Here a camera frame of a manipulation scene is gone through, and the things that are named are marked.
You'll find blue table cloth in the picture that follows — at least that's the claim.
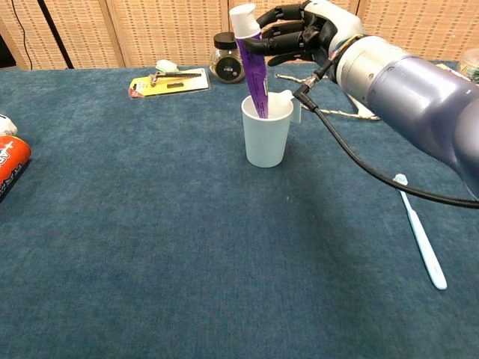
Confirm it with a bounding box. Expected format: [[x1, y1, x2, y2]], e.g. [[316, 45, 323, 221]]
[[0, 61, 479, 359]]

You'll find white labelled tea bottle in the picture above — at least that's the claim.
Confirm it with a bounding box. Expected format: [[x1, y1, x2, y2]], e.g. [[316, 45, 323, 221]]
[[0, 114, 19, 137]]

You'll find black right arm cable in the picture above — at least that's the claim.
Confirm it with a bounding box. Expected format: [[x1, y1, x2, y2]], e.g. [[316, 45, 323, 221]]
[[293, 59, 479, 209]]

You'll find thin black hanging cable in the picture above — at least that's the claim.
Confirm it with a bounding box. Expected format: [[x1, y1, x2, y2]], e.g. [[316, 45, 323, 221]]
[[10, 0, 34, 70]]

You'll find orange soda can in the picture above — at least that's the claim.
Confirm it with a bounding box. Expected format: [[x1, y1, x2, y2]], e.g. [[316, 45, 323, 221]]
[[0, 135, 32, 203]]

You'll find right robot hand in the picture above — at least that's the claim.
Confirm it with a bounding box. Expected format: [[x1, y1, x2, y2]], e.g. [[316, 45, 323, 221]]
[[245, 0, 366, 67]]

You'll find glass jar with black lid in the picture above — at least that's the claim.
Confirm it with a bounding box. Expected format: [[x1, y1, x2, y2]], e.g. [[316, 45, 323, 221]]
[[209, 31, 248, 84]]

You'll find razor in yellow blister pack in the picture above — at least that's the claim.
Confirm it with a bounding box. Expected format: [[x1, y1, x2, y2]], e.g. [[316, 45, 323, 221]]
[[128, 67, 212, 99]]

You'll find light blue toothbrush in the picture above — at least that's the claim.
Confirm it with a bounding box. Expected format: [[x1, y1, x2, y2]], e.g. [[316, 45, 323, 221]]
[[392, 174, 448, 291]]

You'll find purple toothpaste tube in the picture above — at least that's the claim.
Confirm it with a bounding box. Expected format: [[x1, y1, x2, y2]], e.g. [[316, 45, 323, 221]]
[[228, 3, 270, 120]]

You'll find bamboo folding screen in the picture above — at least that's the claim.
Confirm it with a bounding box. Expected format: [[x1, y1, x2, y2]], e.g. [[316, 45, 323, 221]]
[[0, 0, 479, 71]]

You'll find white cup with handle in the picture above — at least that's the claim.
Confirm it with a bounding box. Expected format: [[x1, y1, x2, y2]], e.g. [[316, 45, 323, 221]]
[[241, 89, 302, 168]]

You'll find black tripod stand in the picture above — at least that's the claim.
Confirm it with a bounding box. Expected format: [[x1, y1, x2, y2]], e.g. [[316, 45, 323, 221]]
[[36, 0, 75, 70]]

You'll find clear round plastic container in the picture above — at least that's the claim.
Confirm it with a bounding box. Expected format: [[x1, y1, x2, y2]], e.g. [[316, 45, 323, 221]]
[[457, 48, 479, 85]]

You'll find braided beige rope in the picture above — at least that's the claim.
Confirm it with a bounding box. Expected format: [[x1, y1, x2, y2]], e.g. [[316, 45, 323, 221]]
[[275, 73, 381, 121]]

